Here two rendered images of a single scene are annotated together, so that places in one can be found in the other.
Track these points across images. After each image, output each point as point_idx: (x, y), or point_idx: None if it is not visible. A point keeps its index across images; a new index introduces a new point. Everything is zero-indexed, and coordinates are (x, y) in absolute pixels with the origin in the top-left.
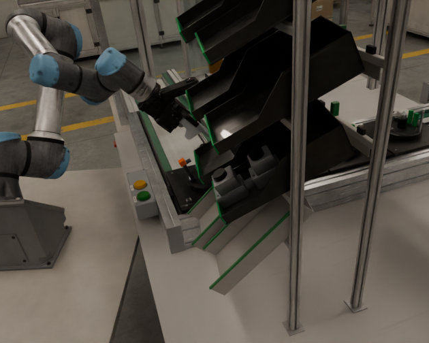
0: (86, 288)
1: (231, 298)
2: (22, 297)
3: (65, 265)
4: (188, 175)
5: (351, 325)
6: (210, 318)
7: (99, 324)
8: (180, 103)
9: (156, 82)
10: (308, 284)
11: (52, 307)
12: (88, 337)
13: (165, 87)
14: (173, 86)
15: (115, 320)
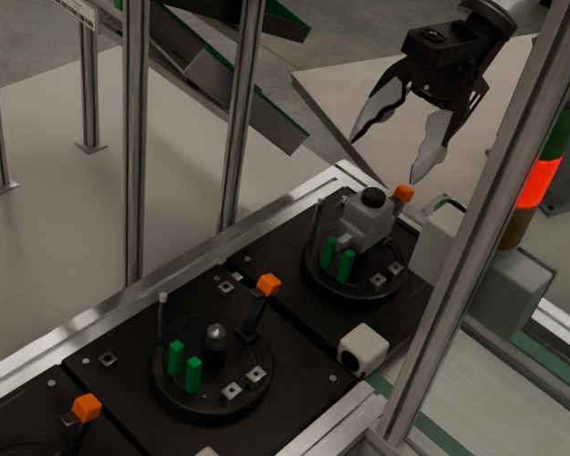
0: (403, 139)
1: (192, 161)
2: (472, 118)
3: (471, 160)
4: (398, 249)
5: (8, 158)
6: (208, 135)
7: (341, 109)
8: (440, 80)
9: (482, 3)
10: (79, 200)
11: (420, 115)
12: (339, 97)
13: (479, 37)
14: (458, 33)
15: (327, 116)
